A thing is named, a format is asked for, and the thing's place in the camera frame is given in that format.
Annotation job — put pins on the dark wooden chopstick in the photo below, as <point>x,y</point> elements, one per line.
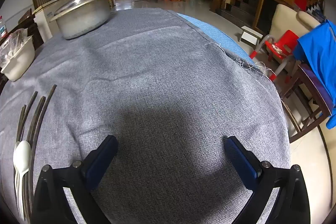
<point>31,106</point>
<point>46,104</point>
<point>38,111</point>
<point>21,119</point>

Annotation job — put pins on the metal cooking pot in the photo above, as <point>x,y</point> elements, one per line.
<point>84,22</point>

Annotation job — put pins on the metal pot lid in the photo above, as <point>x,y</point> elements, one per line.
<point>78,2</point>

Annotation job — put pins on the white chest freezer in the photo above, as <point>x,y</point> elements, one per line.
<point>44,22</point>

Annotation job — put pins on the grey tablecloth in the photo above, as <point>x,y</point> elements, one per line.
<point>157,69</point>

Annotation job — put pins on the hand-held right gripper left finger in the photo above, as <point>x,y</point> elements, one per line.
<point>101,162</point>

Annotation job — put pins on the white plastic basin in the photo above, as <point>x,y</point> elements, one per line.
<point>18,64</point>

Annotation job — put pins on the red plastic child chair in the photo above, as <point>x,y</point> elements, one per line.
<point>286,43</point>

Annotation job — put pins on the white step stool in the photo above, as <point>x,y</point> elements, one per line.
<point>249,36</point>

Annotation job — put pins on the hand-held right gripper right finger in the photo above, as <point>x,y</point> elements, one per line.
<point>241,163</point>

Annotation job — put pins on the clear plastic bag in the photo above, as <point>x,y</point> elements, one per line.
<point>10,47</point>

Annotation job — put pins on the white plastic spoon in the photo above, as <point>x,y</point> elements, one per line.
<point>22,154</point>

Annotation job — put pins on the dark carved wooden chair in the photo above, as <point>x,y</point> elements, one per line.
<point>31,29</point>

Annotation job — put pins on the beige armchair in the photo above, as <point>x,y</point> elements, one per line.
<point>286,19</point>

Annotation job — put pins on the blue garment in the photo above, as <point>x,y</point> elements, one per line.
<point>320,56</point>

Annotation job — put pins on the blue table cover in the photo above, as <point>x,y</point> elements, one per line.
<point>210,29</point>

